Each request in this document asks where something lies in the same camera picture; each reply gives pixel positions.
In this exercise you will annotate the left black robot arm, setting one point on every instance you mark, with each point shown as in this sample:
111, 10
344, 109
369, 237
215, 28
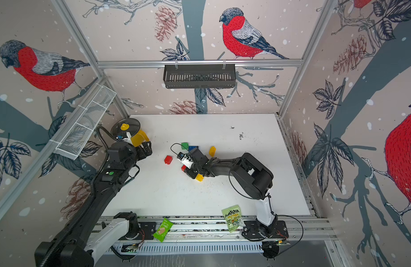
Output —
74, 246

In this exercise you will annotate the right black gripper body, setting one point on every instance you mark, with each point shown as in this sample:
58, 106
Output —
197, 167

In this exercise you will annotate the red square lego brick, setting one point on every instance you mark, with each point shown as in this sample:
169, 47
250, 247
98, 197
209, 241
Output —
168, 159

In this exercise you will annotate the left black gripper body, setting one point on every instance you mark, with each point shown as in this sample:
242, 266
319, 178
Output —
133, 156

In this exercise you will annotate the large green snack bag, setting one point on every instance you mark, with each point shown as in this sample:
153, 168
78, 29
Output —
233, 218

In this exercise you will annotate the black hanging wire basket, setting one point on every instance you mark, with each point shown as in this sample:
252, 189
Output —
221, 76

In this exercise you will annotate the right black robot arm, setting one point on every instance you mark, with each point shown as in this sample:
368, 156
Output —
256, 181

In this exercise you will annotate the small green snack packet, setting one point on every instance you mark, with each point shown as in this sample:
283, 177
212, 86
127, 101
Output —
163, 229

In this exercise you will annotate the yellow square lego brick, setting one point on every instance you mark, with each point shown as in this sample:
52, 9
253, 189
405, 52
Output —
199, 178

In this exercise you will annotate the green square lego brick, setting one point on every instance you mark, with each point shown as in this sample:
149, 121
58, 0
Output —
185, 146

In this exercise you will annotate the yellow curved lego upper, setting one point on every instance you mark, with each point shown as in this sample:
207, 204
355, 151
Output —
212, 151

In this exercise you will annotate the white wire mesh basket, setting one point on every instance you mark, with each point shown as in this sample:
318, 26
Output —
92, 111

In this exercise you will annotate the yellow pot with black lid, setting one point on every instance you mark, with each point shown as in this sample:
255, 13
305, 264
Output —
129, 130

